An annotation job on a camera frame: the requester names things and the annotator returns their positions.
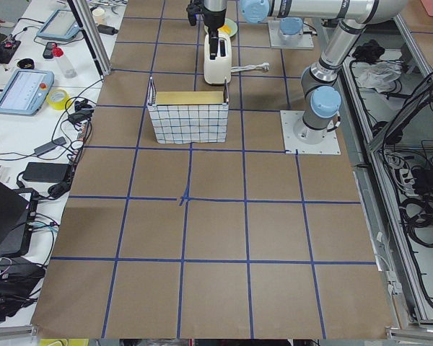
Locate black laptop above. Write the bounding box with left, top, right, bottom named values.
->
left=0, top=182, right=38, bottom=258

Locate aluminium frame post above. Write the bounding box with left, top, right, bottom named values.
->
left=68, top=0, right=111, bottom=78

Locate white paper cup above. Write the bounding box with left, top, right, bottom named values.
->
left=92, top=7, right=107, bottom=25

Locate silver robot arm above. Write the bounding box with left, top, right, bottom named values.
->
left=276, top=17, right=317, bottom=47
left=240, top=1, right=407, bottom=139

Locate blue teach pendant far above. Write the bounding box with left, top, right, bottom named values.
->
left=36, top=9, right=79, bottom=42

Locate yellow bread slice on plate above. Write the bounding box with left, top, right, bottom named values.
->
left=218, top=25, right=231, bottom=35

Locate blue teach pendant near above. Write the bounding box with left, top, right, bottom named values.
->
left=0, top=69, right=54, bottom=116

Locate light green plate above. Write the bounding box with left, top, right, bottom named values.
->
left=224, top=18, right=238, bottom=37

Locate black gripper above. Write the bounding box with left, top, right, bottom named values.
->
left=203, top=0, right=227, bottom=60

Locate crumpled white cloth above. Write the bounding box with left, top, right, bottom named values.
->
left=357, top=62, right=402, bottom=92

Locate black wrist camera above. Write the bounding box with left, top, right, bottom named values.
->
left=186, top=0, right=202, bottom=27

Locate black power adapter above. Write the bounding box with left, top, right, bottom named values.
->
left=22, top=162, right=71, bottom=183

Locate black round bowl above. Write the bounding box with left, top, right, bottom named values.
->
left=17, top=58, right=35, bottom=70

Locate wire basket with checkered cloth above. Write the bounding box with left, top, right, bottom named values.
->
left=147, top=78, right=229, bottom=145

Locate blue teach pendant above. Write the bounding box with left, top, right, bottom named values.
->
left=36, top=9, right=79, bottom=42
left=0, top=69, right=54, bottom=116

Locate yellow tape roll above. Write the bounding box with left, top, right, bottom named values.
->
left=45, top=89, right=71, bottom=110

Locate clear bottle with red cap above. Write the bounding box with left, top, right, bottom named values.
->
left=52, top=45, right=76, bottom=79

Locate white two-slot toaster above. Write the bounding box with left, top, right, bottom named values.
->
left=204, top=31, right=232, bottom=85

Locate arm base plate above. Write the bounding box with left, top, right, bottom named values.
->
left=280, top=110, right=341, bottom=155
left=268, top=17, right=314, bottom=50

